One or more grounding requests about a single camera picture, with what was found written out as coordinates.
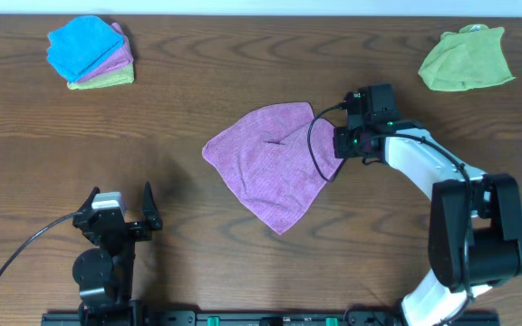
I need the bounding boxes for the crumpled green cloth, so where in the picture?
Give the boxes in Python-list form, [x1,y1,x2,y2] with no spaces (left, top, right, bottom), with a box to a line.
[418,24,514,92]

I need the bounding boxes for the folded blue cloth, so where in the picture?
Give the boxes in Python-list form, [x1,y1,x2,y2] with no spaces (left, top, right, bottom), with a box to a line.
[46,15,124,82]

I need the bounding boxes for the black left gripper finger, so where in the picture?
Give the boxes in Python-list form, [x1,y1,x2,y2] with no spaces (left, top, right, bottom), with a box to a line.
[141,181,162,229]
[78,187,100,213]

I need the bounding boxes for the folded pink cloth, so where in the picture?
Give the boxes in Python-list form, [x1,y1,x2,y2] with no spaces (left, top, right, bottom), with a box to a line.
[77,23,134,82]

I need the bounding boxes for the folded green cloth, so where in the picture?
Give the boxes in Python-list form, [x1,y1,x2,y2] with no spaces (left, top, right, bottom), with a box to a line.
[67,63,135,90]

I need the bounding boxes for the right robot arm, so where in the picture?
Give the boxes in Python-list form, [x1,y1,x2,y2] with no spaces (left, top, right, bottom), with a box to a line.
[333,120,522,325]

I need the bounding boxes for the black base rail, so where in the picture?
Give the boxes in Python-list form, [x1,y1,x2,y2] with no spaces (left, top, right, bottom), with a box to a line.
[41,311,501,326]

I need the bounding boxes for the left black camera cable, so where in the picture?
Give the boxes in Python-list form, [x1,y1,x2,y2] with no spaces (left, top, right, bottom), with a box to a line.
[0,211,83,326]

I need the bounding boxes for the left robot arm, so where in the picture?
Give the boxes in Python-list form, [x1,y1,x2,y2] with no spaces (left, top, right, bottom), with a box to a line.
[72,182,162,309]

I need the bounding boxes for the purple microfiber cloth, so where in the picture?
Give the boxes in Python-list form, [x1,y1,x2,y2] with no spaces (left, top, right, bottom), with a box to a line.
[202,102,342,235]

